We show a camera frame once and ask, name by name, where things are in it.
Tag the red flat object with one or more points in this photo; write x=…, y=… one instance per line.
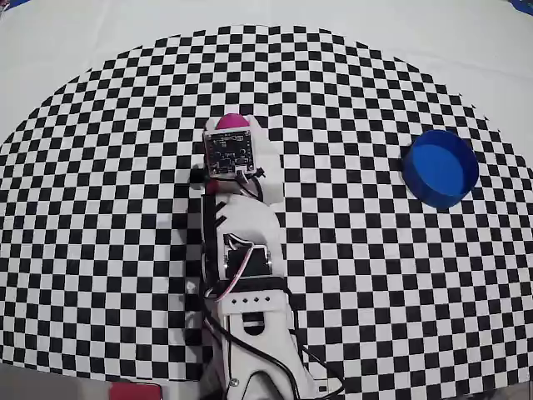
x=135, y=391

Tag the black white checkerboard mat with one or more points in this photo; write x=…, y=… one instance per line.
x=125, y=146

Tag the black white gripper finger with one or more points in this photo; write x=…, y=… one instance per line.
x=211, y=126

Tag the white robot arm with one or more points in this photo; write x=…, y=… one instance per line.
x=250, y=333

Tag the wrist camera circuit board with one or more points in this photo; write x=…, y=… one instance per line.
x=229, y=154

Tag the pink faceted ball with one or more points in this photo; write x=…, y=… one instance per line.
x=231, y=121

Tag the blue round box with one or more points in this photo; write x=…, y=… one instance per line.
x=440, y=168

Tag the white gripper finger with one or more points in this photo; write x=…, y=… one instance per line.
x=255, y=129

